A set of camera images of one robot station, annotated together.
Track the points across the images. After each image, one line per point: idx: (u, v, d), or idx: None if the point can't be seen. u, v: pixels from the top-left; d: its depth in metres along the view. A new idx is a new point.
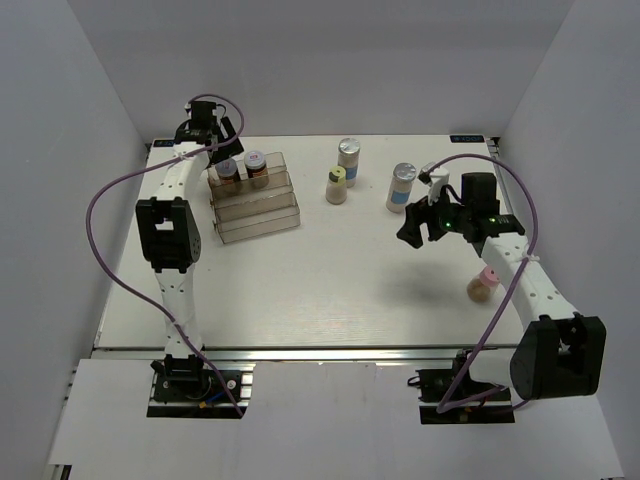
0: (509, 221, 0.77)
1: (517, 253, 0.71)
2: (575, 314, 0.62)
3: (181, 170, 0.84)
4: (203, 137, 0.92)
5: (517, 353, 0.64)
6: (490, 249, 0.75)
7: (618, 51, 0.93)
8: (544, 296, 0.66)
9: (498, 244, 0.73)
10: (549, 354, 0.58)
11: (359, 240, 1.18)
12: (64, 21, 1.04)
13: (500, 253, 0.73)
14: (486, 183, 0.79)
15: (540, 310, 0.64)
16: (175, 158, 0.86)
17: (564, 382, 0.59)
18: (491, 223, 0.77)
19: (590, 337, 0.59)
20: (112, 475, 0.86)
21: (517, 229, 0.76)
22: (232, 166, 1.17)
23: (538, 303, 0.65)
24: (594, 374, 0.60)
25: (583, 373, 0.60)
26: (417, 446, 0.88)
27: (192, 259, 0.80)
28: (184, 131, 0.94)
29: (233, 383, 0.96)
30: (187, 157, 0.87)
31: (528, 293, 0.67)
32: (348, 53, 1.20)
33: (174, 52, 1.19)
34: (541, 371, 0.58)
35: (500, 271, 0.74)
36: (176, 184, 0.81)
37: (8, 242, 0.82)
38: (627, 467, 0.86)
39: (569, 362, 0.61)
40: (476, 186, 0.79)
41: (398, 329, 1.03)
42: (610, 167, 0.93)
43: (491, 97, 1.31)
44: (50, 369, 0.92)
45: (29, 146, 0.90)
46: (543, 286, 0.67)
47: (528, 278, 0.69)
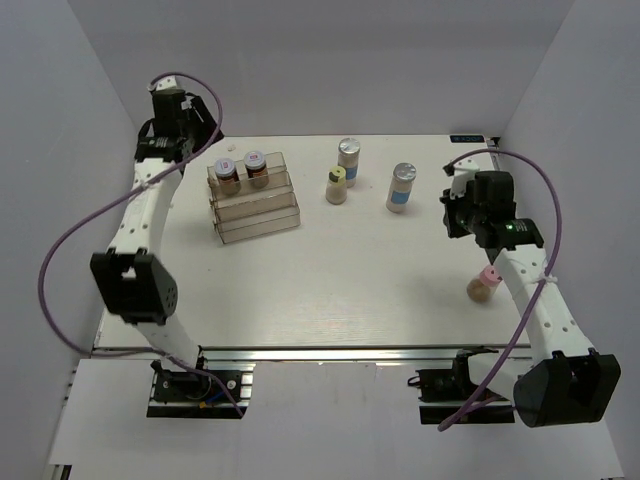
0: (526, 229, 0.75)
1: (532, 274, 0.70)
2: (591, 352, 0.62)
3: (145, 205, 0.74)
4: (173, 150, 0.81)
5: (523, 378, 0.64)
6: (504, 261, 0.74)
7: (617, 51, 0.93)
8: (560, 327, 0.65)
9: (513, 257, 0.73)
10: (559, 391, 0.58)
11: (359, 240, 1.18)
12: (63, 21, 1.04)
13: (515, 270, 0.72)
14: (503, 184, 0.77)
15: (555, 346, 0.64)
16: (135, 191, 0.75)
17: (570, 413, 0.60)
18: (508, 230, 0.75)
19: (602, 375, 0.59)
20: (112, 475, 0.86)
21: (535, 240, 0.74)
22: (230, 166, 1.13)
23: (552, 335, 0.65)
24: (601, 406, 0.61)
25: (590, 404, 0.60)
26: (417, 445, 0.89)
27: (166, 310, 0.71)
28: (148, 141, 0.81)
29: (233, 383, 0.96)
30: (152, 185, 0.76)
31: (543, 323, 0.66)
32: (348, 53, 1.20)
33: (174, 52, 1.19)
34: (549, 405, 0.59)
35: (513, 288, 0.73)
36: (139, 227, 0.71)
37: (9, 243, 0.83)
38: (626, 467, 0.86)
39: (577, 392, 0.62)
40: (491, 187, 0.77)
41: (398, 329, 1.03)
42: (609, 167, 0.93)
43: (491, 98, 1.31)
44: (50, 369, 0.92)
45: (29, 145, 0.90)
46: (559, 316, 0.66)
47: (544, 307, 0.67)
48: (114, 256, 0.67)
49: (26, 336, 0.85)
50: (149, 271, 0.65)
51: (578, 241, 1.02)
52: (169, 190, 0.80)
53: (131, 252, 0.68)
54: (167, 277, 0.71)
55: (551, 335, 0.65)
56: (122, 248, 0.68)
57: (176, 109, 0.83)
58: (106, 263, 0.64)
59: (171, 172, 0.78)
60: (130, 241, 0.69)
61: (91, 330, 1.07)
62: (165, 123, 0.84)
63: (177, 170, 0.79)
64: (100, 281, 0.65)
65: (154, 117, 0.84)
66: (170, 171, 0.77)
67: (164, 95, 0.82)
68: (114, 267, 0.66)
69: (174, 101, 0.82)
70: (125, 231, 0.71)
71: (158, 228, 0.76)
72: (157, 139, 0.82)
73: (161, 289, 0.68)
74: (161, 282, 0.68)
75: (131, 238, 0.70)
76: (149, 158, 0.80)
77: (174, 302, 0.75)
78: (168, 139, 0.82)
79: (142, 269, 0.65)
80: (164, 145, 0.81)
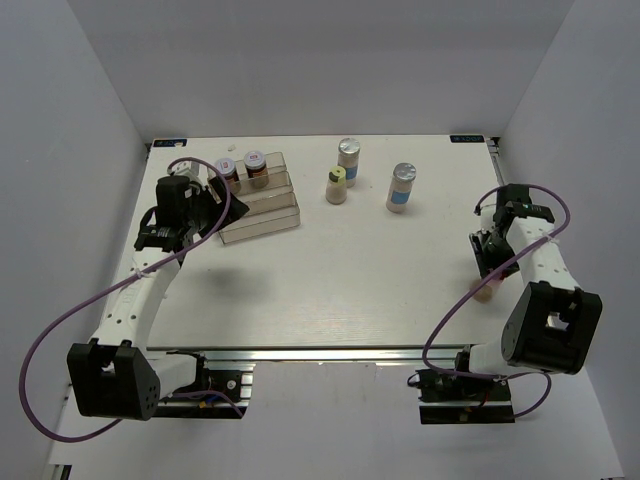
0: (542, 211, 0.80)
1: (537, 233, 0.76)
2: (576, 288, 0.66)
3: (137, 295, 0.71)
4: (174, 240, 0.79)
5: (511, 318, 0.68)
6: (514, 227, 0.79)
7: (617, 51, 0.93)
8: (551, 268, 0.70)
9: (522, 224, 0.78)
10: (538, 314, 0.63)
11: (359, 241, 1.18)
12: (63, 21, 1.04)
13: (522, 231, 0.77)
14: (521, 188, 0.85)
15: (543, 277, 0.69)
16: (131, 276, 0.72)
17: (550, 354, 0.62)
18: (523, 207, 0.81)
19: (584, 313, 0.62)
20: (113, 475, 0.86)
21: (549, 216, 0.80)
22: (231, 166, 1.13)
23: (542, 271, 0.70)
24: (582, 347, 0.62)
25: (570, 345, 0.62)
26: (417, 445, 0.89)
27: (144, 416, 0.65)
28: (149, 232, 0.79)
29: (233, 383, 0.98)
30: (146, 275, 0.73)
31: (536, 264, 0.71)
32: (348, 53, 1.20)
33: (174, 52, 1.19)
34: (528, 333, 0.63)
35: (518, 248, 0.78)
36: (127, 317, 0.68)
37: (9, 242, 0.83)
38: (627, 467, 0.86)
39: (559, 333, 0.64)
40: (509, 193, 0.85)
41: (400, 327, 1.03)
42: (608, 167, 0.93)
43: (491, 98, 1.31)
44: (50, 369, 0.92)
45: (29, 145, 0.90)
46: (553, 261, 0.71)
47: (540, 252, 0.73)
48: (95, 346, 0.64)
49: (27, 335, 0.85)
50: (129, 369, 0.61)
51: (578, 241, 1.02)
52: (165, 278, 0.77)
53: (114, 345, 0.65)
54: (151, 375, 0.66)
55: (543, 272, 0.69)
56: (105, 339, 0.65)
57: (179, 200, 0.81)
58: (83, 358, 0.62)
59: (170, 260, 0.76)
60: (115, 333, 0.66)
61: (92, 329, 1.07)
62: (168, 212, 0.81)
63: (176, 259, 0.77)
64: (75, 375, 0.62)
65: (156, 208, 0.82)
66: (165, 261, 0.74)
67: (169, 185, 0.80)
68: (94, 363, 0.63)
69: (178, 191, 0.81)
70: (111, 322, 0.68)
71: (148, 319, 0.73)
72: (158, 230, 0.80)
73: (140, 390, 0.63)
74: (143, 381, 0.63)
75: (117, 331, 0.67)
76: (148, 247, 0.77)
77: (156, 401, 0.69)
78: (170, 229, 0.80)
79: (122, 367, 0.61)
80: (165, 236, 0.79)
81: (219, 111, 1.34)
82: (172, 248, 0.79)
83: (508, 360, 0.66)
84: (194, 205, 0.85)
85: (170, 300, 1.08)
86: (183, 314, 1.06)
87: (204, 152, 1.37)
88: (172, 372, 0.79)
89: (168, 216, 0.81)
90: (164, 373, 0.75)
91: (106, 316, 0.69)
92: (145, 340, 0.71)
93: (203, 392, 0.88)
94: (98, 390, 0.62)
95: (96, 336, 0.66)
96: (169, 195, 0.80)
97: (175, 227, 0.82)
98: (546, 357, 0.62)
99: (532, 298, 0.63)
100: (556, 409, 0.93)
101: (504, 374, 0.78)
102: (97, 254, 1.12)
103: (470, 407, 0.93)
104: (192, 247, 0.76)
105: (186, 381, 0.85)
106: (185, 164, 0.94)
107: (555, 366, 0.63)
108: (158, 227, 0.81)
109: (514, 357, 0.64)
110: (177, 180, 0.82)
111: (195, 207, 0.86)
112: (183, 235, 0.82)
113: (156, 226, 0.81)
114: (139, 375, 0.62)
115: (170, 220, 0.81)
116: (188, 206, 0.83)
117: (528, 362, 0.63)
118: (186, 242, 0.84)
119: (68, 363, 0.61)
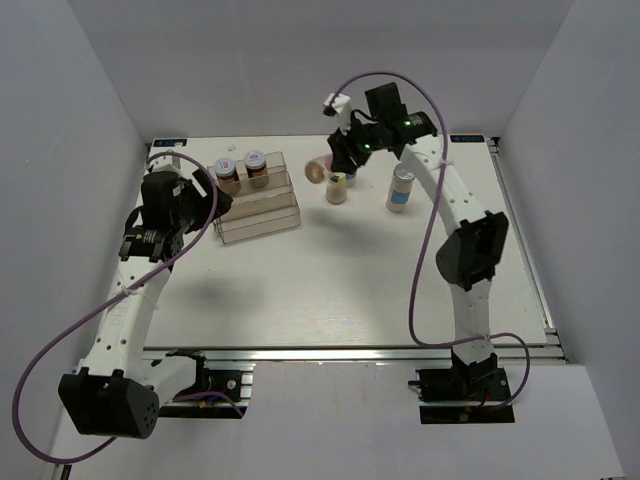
0: (421, 121, 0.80)
1: (434, 160, 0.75)
2: (486, 213, 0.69)
3: (126, 315, 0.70)
4: (162, 246, 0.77)
5: (442, 248, 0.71)
6: (408, 155, 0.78)
7: (616, 51, 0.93)
8: (461, 200, 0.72)
9: (416, 150, 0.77)
10: (468, 251, 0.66)
11: (359, 241, 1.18)
12: (63, 20, 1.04)
13: (419, 159, 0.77)
14: (392, 90, 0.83)
15: (460, 214, 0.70)
16: (116, 296, 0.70)
17: (482, 267, 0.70)
18: (406, 126, 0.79)
19: (499, 223, 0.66)
20: (112, 475, 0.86)
21: (430, 131, 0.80)
22: (230, 166, 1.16)
23: (458, 208, 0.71)
24: (501, 251, 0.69)
25: (493, 254, 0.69)
26: (417, 445, 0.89)
27: (144, 433, 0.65)
28: (134, 236, 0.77)
29: (233, 383, 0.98)
30: (133, 292, 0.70)
31: (449, 200, 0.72)
32: (347, 52, 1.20)
33: (173, 51, 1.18)
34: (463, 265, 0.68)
35: (421, 177, 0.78)
36: (117, 343, 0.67)
37: (9, 242, 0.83)
38: (627, 467, 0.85)
39: (482, 247, 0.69)
40: (382, 94, 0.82)
41: (400, 327, 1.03)
42: (607, 167, 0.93)
43: (491, 97, 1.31)
44: (51, 369, 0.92)
45: (29, 145, 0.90)
46: (460, 191, 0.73)
47: (448, 185, 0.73)
48: (86, 377, 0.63)
49: (28, 335, 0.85)
50: (122, 399, 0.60)
51: (578, 240, 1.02)
52: (154, 290, 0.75)
53: (105, 375, 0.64)
54: (148, 393, 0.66)
55: (457, 209, 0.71)
56: (95, 368, 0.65)
57: (167, 198, 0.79)
58: (77, 389, 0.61)
59: (157, 274, 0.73)
60: (105, 361, 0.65)
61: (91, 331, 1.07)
62: (155, 213, 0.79)
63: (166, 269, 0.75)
64: (71, 404, 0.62)
65: (142, 208, 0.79)
66: (153, 275, 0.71)
67: (154, 185, 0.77)
68: (88, 391, 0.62)
69: (165, 189, 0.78)
70: (101, 347, 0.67)
71: (139, 338, 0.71)
72: (144, 233, 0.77)
73: (138, 414, 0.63)
74: (140, 405, 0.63)
75: (108, 359, 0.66)
76: (134, 256, 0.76)
77: (156, 413, 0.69)
78: (156, 232, 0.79)
79: (117, 396, 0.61)
80: (151, 241, 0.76)
81: (219, 111, 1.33)
82: (160, 256, 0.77)
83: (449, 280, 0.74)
84: (184, 202, 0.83)
85: (163, 310, 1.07)
86: (178, 322, 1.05)
87: (204, 152, 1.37)
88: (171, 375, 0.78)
89: (156, 218, 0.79)
90: (164, 382, 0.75)
91: (96, 341, 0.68)
92: (139, 358, 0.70)
93: (208, 393, 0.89)
94: (96, 414, 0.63)
95: (87, 366, 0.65)
96: (156, 192, 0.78)
97: (164, 230, 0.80)
98: (479, 269, 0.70)
99: (462, 242, 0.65)
100: (555, 409, 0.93)
101: (484, 334, 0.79)
102: (97, 254, 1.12)
103: (470, 406, 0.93)
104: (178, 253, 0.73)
105: (186, 382, 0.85)
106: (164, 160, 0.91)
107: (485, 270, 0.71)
108: (144, 231, 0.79)
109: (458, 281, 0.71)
110: (165, 178, 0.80)
111: (183, 205, 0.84)
112: (172, 236, 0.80)
113: (143, 230, 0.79)
114: (135, 402, 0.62)
115: (158, 221, 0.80)
116: (177, 205, 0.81)
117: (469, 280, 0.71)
118: (176, 243, 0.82)
119: (60, 396, 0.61)
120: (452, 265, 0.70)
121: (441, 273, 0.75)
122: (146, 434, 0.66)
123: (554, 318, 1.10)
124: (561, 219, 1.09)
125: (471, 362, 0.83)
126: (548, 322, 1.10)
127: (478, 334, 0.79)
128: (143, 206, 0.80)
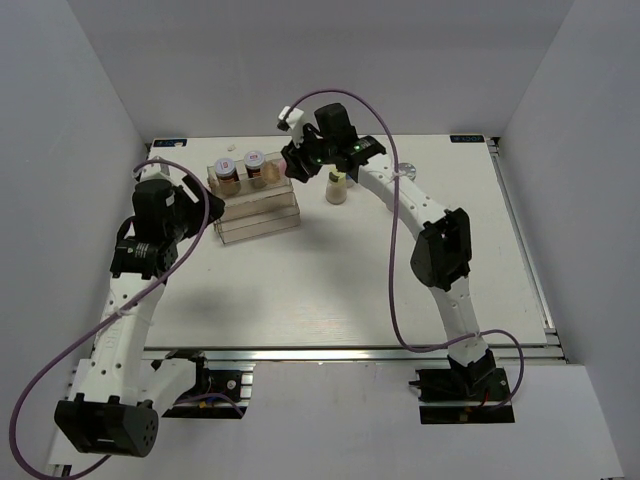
0: (371, 143, 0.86)
1: (388, 175, 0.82)
2: (446, 211, 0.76)
3: (120, 337, 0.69)
4: (154, 261, 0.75)
5: (416, 255, 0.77)
6: (364, 176, 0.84)
7: (615, 51, 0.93)
8: (421, 204, 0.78)
9: (371, 170, 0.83)
10: (439, 249, 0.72)
11: (359, 241, 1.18)
12: (63, 20, 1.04)
13: (374, 178, 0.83)
14: (339, 112, 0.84)
15: (423, 217, 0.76)
16: (109, 318, 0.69)
17: (456, 264, 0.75)
18: (357, 150, 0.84)
19: (460, 220, 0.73)
20: (112, 475, 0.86)
21: (380, 150, 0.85)
22: (230, 166, 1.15)
23: (419, 213, 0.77)
24: (469, 246, 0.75)
25: (462, 249, 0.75)
26: (417, 445, 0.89)
27: (143, 451, 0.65)
28: (126, 250, 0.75)
29: (232, 383, 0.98)
30: (126, 312, 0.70)
31: (410, 208, 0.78)
32: (347, 52, 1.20)
33: (173, 51, 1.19)
34: (440, 265, 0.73)
35: (380, 193, 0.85)
36: (111, 368, 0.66)
37: (9, 242, 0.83)
38: (627, 467, 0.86)
39: (451, 245, 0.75)
40: (332, 119, 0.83)
41: (399, 327, 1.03)
42: (606, 167, 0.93)
43: (491, 97, 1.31)
44: (51, 369, 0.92)
45: (29, 145, 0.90)
46: (418, 197, 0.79)
47: (405, 195, 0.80)
48: (81, 405, 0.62)
49: (27, 336, 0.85)
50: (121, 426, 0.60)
51: (578, 241, 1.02)
52: (149, 307, 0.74)
53: (101, 401, 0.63)
54: (146, 412, 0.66)
55: (420, 214, 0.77)
56: (91, 394, 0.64)
57: (159, 207, 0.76)
58: (72, 417, 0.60)
59: (151, 290, 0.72)
60: (101, 387, 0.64)
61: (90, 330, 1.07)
62: (148, 224, 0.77)
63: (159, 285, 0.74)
64: (68, 429, 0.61)
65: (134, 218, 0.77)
66: (147, 292, 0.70)
67: (146, 195, 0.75)
68: (84, 416, 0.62)
69: (157, 199, 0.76)
70: (96, 372, 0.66)
71: (135, 358, 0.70)
72: (136, 247, 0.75)
73: (136, 437, 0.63)
74: (137, 429, 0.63)
75: (103, 384, 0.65)
76: (126, 272, 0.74)
77: (154, 430, 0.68)
78: (149, 245, 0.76)
79: (115, 425, 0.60)
80: (143, 256, 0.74)
81: (219, 111, 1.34)
82: (153, 271, 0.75)
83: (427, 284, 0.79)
84: (177, 210, 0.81)
85: (158, 322, 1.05)
86: (175, 331, 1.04)
87: (204, 152, 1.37)
88: (171, 384, 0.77)
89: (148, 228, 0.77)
90: (163, 392, 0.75)
91: (90, 365, 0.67)
92: (137, 380, 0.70)
93: (207, 395, 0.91)
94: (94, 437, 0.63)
95: (82, 393, 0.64)
96: (147, 201, 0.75)
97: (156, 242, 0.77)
98: (454, 268, 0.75)
99: (430, 242, 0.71)
100: (555, 408, 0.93)
101: (475, 332, 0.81)
102: (97, 254, 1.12)
103: (470, 406, 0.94)
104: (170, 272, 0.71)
105: (186, 384, 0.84)
106: (152, 166, 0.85)
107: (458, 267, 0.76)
108: (136, 243, 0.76)
109: (436, 281, 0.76)
110: (157, 186, 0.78)
111: (177, 214, 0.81)
112: (166, 249, 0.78)
113: (135, 241, 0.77)
114: (132, 428, 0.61)
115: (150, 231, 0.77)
116: (170, 213, 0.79)
117: (447, 280, 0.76)
118: (169, 257, 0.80)
119: (57, 424, 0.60)
120: (428, 268, 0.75)
121: (419, 279, 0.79)
122: (146, 451, 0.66)
123: (554, 318, 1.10)
124: (561, 219, 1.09)
125: (471, 361, 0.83)
126: (547, 322, 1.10)
127: (469, 331, 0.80)
128: (135, 216, 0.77)
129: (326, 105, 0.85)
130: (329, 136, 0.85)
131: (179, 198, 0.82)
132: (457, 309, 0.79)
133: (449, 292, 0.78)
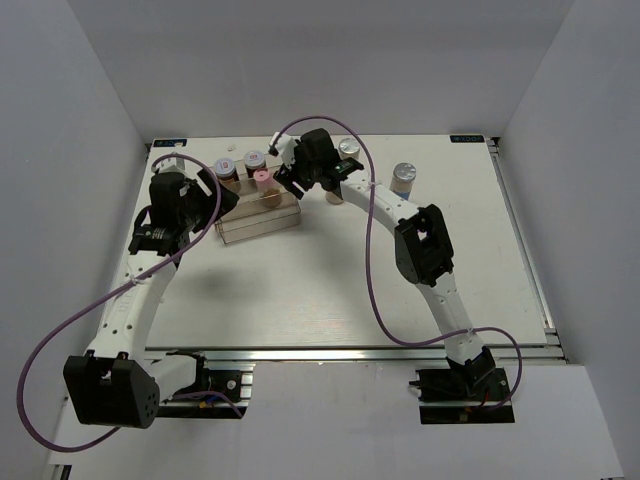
0: (350, 164, 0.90)
1: (365, 185, 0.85)
2: (419, 208, 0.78)
3: (133, 303, 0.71)
4: (170, 242, 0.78)
5: (398, 254, 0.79)
6: (345, 191, 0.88)
7: (615, 50, 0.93)
8: (395, 204, 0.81)
9: (349, 183, 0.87)
10: (412, 243, 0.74)
11: (359, 240, 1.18)
12: (63, 21, 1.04)
13: (354, 189, 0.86)
14: (321, 135, 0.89)
15: (398, 215, 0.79)
16: (124, 284, 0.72)
17: (438, 259, 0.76)
18: (337, 171, 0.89)
19: (434, 216, 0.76)
20: (112, 475, 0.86)
21: (359, 166, 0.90)
22: (230, 166, 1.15)
23: (394, 211, 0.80)
24: (447, 240, 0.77)
25: (440, 243, 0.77)
26: (418, 446, 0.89)
27: (143, 421, 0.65)
28: (144, 234, 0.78)
29: (232, 383, 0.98)
30: (142, 281, 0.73)
31: (385, 208, 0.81)
32: (346, 52, 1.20)
33: (173, 51, 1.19)
34: (417, 260, 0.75)
35: (359, 204, 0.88)
36: (123, 328, 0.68)
37: (9, 242, 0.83)
38: (627, 467, 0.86)
39: (429, 242, 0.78)
40: (316, 143, 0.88)
41: (400, 326, 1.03)
42: (606, 167, 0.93)
43: (492, 97, 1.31)
44: (49, 368, 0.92)
45: (29, 145, 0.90)
46: (392, 198, 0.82)
47: (382, 198, 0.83)
48: (91, 360, 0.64)
49: (26, 336, 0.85)
50: (127, 380, 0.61)
51: (578, 240, 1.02)
52: (161, 281, 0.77)
53: (110, 357, 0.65)
54: (150, 383, 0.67)
55: (397, 212, 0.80)
56: (101, 351, 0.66)
57: (175, 198, 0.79)
58: (81, 369, 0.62)
59: (165, 265, 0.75)
60: (112, 344, 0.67)
61: (91, 328, 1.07)
62: (163, 212, 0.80)
63: (172, 262, 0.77)
64: (73, 386, 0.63)
65: (150, 205, 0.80)
66: (162, 265, 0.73)
67: (161, 184, 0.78)
68: (91, 373, 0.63)
69: (172, 189, 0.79)
70: (107, 332, 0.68)
71: (145, 327, 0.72)
72: (154, 231, 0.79)
73: (139, 399, 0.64)
74: (141, 390, 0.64)
75: (115, 342, 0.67)
76: (143, 250, 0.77)
77: (154, 408, 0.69)
78: (165, 230, 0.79)
79: (120, 378, 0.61)
80: (160, 238, 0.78)
81: (218, 111, 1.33)
82: (168, 250, 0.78)
83: (409, 279, 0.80)
84: (190, 201, 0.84)
85: (166, 304, 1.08)
86: (181, 316, 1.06)
87: (204, 152, 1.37)
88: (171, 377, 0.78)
89: (163, 215, 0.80)
90: (164, 377, 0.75)
91: (102, 326, 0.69)
92: (144, 346, 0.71)
93: (210, 392, 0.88)
94: (98, 398, 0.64)
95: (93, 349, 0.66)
96: (162, 192, 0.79)
97: (171, 227, 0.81)
98: (437, 263, 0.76)
99: (404, 236, 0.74)
100: (556, 408, 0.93)
101: (469, 329, 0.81)
102: (97, 253, 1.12)
103: (470, 406, 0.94)
104: (187, 247, 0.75)
105: (186, 381, 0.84)
106: (169, 160, 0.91)
107: (440, 264, 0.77)
108: (153, 229, 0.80)
109: (418, 278, 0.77)
110: (172, 178, 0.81)
111: (190, 204, 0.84)
112: (179, 235, 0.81)
113: (151, 226, 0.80)
114: (137, 386, 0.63)
115: (165, 218, 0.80)
116: (184, 204, 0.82)
117: (431, 276, 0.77)
118: (183, 242, 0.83)
119: (66, 374, 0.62)
120: (411, 265, 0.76)
121: (407, 279, 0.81)
122: (144, 423, 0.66)
123: (554, 318, 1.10)
124: (561, 218, 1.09)
125: (467, 359, 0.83)
126: (547, 322, 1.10)
127: (462, 327, 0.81)
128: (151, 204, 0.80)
129: (310, 130, 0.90)
130: (313, 158, 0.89)
131: (193, 187, 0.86)
132: (445, 304, 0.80)
133: (436, 288, 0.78)
